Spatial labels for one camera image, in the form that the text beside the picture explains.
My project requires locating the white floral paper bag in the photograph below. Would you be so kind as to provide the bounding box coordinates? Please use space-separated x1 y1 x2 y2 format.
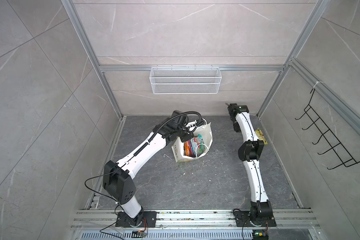
172 119 213 163

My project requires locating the teal red snack bag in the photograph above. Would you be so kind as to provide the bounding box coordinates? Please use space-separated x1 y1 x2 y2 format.
191 135 205 158

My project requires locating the yellow green snack bag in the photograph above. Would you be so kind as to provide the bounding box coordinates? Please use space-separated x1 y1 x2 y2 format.
255 128 268 145

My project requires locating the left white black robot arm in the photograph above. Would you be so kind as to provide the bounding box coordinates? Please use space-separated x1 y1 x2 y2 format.
102 111 204 227

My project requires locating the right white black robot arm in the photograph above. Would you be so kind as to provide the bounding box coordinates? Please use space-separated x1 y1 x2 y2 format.
227 103 273 227

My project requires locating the orange snack pack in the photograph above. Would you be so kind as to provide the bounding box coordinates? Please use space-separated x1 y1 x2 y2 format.
184 141 193 157

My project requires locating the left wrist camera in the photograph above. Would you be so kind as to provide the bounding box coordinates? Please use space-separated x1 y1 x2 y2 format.
186 120 204 129

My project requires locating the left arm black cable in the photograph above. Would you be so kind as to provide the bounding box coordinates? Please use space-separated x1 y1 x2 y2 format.
148 110 203 142

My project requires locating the white wire mesh basket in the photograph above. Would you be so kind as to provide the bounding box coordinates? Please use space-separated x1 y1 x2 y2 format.
150 67 222 95

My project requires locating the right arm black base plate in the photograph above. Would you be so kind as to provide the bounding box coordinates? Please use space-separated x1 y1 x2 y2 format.
232 209 277 228

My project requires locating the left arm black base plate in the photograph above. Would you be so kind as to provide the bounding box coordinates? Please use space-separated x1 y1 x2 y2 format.
115 211 157 228

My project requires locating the black wire hook rack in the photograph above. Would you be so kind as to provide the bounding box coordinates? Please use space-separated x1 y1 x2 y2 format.
295 89 360 170

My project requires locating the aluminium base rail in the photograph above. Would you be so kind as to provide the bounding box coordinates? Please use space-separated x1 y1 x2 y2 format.
69 209 321 230

